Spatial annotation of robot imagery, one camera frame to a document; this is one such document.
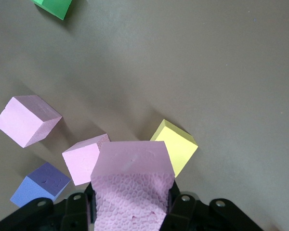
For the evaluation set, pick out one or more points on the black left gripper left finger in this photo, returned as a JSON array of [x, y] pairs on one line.
[[43, 216]]

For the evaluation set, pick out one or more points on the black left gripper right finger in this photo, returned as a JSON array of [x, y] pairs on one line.
[[221, 216]]

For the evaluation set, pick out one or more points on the pink foam cube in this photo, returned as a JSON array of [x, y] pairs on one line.
[[82, 163], [21, 120], [132, 192]]

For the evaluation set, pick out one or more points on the purple foam cube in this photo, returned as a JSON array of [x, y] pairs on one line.
[[41, 185]]

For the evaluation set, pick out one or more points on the yellow foam cube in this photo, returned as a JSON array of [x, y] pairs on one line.
[[180, 149]]

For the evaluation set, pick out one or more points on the green foam cube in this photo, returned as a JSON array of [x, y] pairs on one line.
[[55, 8]]

